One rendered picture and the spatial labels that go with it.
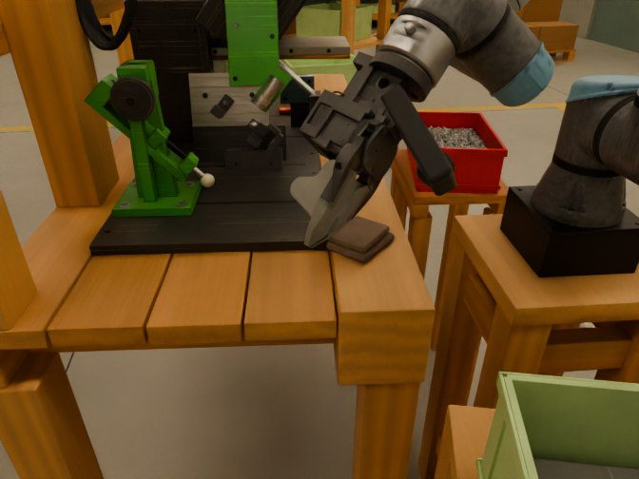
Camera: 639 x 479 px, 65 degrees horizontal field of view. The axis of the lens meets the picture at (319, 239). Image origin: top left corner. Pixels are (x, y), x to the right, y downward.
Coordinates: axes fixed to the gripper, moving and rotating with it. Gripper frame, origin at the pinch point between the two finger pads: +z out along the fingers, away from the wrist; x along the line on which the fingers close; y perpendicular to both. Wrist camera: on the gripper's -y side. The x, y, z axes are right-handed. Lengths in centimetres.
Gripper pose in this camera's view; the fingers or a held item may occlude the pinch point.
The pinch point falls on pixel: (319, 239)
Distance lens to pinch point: 52.7
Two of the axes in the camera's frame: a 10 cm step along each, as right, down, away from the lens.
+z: -5.3, 8.5, -0.1
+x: -3.7, -2.5, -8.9
